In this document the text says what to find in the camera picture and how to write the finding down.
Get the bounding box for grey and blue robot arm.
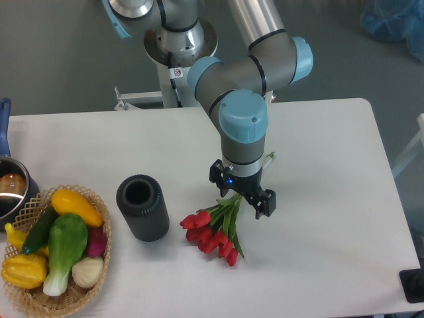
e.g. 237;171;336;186
103;1;313;217

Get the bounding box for woven wicker basket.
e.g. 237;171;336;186
1;185;111;317

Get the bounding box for blue plastic bag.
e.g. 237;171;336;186
360;1;423;62

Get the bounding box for black device at table edge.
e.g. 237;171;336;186
399;268;423;303

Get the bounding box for purple red radish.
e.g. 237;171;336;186
86;228;107;257

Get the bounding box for small yellow gourd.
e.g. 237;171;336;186
4;223;50;258

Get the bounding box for yellow bell pepper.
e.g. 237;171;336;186
1;254;47;289

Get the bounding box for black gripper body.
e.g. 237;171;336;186
221;167;263;199

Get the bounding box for red tulip bouquet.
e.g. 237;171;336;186
180;193;244;266

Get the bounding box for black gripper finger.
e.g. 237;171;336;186
209;159;229;195
244;188;276;219

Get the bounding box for white garlic bulb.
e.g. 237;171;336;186
72;257;103;288

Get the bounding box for dark green cucumber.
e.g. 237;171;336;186
22;206;59;255

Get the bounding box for yellow squash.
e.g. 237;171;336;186
50;189;103;228

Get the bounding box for white frame at right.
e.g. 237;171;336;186
392;114;423;178

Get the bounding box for green bok choy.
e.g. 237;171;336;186
43;213;88;297

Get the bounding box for blue handled saucepan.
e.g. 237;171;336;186
1;97;39;233

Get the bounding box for dark grey ribbed vase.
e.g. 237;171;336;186
116;174;170;242

